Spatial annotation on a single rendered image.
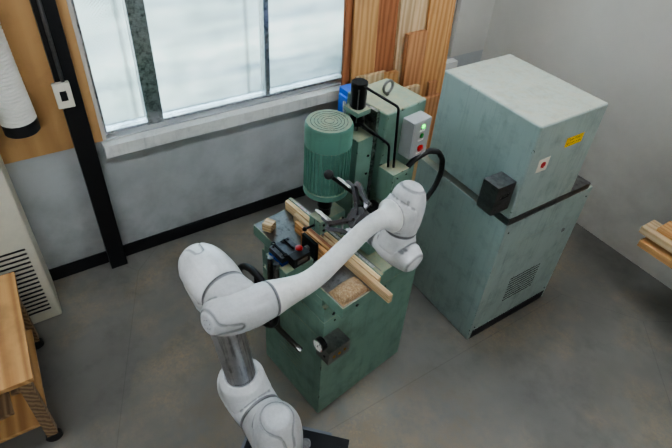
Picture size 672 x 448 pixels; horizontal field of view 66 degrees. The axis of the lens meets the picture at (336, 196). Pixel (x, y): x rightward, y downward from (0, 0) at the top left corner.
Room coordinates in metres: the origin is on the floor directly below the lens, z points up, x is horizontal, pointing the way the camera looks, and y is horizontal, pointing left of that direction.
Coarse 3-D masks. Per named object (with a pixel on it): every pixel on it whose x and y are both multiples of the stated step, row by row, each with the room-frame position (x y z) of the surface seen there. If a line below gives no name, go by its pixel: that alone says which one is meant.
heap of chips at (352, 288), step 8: (352, 280) 1.38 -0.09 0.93; (336, 288) 1.34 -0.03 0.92; (344, 288) 1.34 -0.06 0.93; (352, 288) 1.34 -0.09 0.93; (360, 288) 1.35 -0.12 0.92; (368, 288) 1.37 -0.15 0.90; (336, 296) 1.31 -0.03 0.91; (344, 296) 1.30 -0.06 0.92; (352, 296) 1.31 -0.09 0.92; (344, 304) 1.29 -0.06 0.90
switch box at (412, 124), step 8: (416, 112) 1.76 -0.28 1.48; (424, 112) 1.77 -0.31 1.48; (408, 120) 1.70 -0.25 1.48; (416, 120) 1.70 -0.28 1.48; (424, 120) 1.71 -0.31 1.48; (408, 128) 1.69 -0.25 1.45; (416, 128) 1.68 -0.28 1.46; (400, 136) 1.71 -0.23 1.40; (408, 136) 1.68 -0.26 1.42; (416, 136) 1.68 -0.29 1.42; (424, 136) 1.72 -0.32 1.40; (400, 144) 1.71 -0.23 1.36; (408, 144) 1.68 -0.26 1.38; (416, 144) 1.69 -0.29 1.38; (424, 144) 1.72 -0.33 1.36; (400, 152) 1.70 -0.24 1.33; (408, 152) 1.68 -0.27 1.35
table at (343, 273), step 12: (276, 216) 1.76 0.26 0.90; (288, 216) 1.77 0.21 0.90; (276, 228) 1.68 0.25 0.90; (288, 228) 1.69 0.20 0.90; (264, 240) 1.63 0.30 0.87; (276, 240) 1.61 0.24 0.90; (300, 240) 1.62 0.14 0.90; (336, 276) 1.43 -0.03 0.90; (348, 276) 1.43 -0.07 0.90; (324, 288) 1.36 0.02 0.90; (324, 300) 1.34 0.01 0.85; (360, 300) 1.33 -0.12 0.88; (336, 312) 1.29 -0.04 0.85; (348, 312) 1.28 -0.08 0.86
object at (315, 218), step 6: (336, 204) 1.67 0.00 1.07; (336, 210) 1.63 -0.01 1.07; (342, 210) 1.64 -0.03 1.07; (312, 216) 1.59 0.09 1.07; (318, 216) 1.59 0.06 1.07; (330, 216) 1.59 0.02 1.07; (336, 216) 1.61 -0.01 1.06; (312, 222) 1.58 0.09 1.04; (318, 222) 1.56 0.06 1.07; (324, 222) 1.56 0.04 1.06; (312, 228) 1.58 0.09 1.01; (318, 228) 1.55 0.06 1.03; (318, 234) 1.55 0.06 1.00
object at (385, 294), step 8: (296, 216) 1.73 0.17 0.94; (304, 224) 1.68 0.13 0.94; (344, 264) 1.49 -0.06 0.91; (352, 264) 1.46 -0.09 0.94; (360, 272) 1.42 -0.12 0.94; (368, 280) 1.39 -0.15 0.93; (376, 280) 1.38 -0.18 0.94; (376, 288) 1.36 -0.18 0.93; (384, 288) 1.35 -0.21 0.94; (384, 296) 1.32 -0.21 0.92; (392, 296) 1.32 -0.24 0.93
